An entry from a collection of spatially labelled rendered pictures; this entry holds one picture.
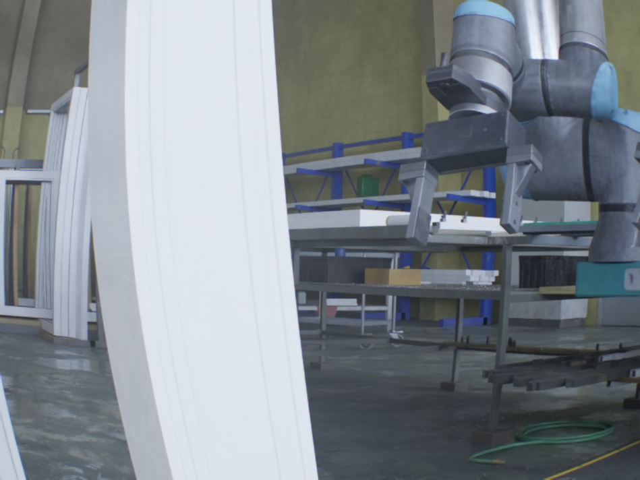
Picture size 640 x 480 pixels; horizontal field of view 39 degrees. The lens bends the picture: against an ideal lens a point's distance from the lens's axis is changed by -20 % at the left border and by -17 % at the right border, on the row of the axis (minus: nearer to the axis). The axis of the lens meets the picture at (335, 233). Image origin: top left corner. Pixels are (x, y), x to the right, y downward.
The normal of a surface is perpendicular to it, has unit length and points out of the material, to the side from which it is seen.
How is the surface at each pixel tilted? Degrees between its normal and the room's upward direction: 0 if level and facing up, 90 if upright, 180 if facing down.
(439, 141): 67
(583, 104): 130
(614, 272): 90
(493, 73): 73
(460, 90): 156
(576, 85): 92
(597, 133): 58
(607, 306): 90
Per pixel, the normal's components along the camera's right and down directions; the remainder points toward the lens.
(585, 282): -0.75, -0.04
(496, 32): 0.31, -0.33
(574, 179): -0.35, 0.54
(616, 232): -0.63, -0.38
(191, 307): 0.50, -0.01
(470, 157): -0.19, 0.89
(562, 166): -0.40, 0.22
